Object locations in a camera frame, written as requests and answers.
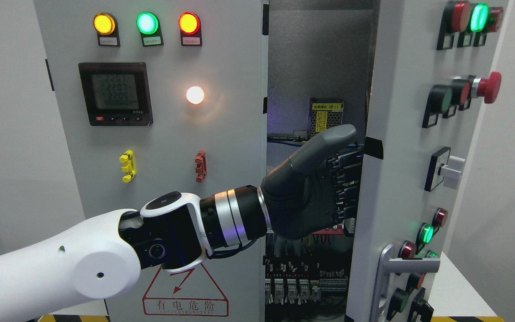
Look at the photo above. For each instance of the grey cabinet door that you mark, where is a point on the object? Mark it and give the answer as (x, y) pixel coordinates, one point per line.
(419, 102)
(226, 57)

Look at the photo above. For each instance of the red handle circuit breaker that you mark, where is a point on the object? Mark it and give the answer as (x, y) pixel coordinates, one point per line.
(336, 230)

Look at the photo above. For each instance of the red indicator lamp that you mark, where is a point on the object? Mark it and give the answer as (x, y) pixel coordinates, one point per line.
(189, 23)

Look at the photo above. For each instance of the white glowing indicator lamp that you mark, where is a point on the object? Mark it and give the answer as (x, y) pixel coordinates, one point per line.
(195, 95)

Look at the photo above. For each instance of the black digital power meter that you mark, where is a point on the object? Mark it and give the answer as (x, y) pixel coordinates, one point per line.
(116, 93)

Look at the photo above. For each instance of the green indicator lamp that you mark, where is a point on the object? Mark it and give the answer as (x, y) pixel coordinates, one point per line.
(147, 23)

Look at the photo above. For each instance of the yellow terminal connector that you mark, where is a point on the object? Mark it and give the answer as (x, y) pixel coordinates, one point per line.
(128, 165)

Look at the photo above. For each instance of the grey robot hand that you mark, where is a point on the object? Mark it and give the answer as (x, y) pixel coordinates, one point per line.
(317, 186)

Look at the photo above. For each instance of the silver door handle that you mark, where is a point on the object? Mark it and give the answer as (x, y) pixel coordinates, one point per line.
(391, 298)

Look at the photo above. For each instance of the red electric hazard sticker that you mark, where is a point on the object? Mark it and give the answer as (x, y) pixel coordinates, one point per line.
(189, 293)

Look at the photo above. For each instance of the red terminal connector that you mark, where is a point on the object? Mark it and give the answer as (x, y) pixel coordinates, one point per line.
(201, 166)

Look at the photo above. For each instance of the red emergency stop button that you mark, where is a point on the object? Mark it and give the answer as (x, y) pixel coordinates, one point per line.
(487, 88)

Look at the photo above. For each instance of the metal mesh power supply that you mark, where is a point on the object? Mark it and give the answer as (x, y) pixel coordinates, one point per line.
(324, 113)

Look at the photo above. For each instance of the white selector switch right door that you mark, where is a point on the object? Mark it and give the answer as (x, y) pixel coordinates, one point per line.
(444, 169)

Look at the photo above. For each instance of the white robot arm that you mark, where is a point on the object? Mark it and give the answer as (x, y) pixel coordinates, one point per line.
(102, 257)

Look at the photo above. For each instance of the yellow indicator lamp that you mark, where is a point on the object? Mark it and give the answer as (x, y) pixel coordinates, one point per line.
(104, 23)

